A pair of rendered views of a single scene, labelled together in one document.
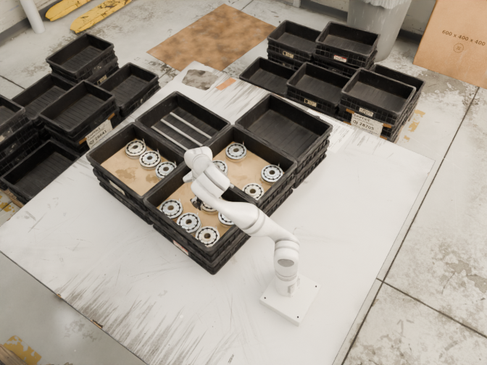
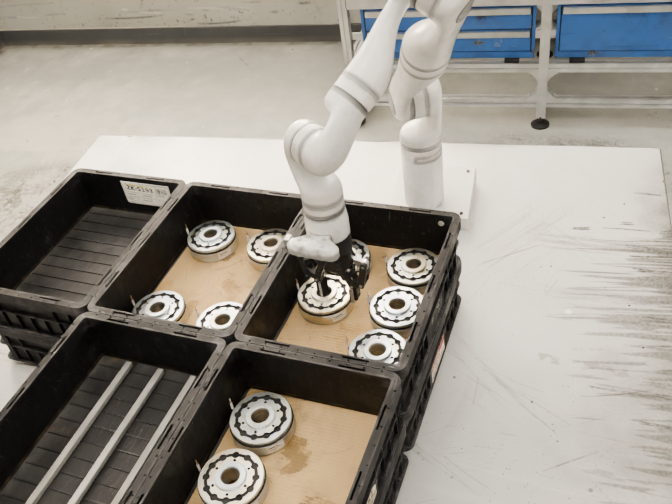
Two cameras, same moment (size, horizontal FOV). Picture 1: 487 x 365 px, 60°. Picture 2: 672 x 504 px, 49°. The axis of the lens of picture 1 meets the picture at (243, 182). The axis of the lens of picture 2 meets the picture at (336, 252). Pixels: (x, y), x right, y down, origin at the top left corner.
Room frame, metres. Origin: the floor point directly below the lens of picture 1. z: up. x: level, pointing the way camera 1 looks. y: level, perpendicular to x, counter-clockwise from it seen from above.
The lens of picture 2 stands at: (1.31, 1.12, 1.81)
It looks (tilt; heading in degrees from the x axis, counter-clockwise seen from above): 41 degrees down; 255
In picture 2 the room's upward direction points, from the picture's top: 10 degrees counter-clockwise
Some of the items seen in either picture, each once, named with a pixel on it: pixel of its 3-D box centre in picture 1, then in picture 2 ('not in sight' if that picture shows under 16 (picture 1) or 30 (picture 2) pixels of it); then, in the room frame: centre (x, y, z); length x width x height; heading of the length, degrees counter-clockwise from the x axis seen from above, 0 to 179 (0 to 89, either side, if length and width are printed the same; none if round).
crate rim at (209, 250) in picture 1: (199, 203); (354, 276); (1.04, 0.19, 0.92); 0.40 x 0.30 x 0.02; 49
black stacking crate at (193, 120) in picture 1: (183, 130); (101, 440); (1.52, 0.29, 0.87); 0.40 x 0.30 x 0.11; 49
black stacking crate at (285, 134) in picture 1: (282, 133); (89, 252); (1.49, -0.20, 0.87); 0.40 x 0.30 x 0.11; 49
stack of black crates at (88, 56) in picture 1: (89, 77); not in sight; (2.61, 1.14, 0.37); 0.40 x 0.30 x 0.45; 145
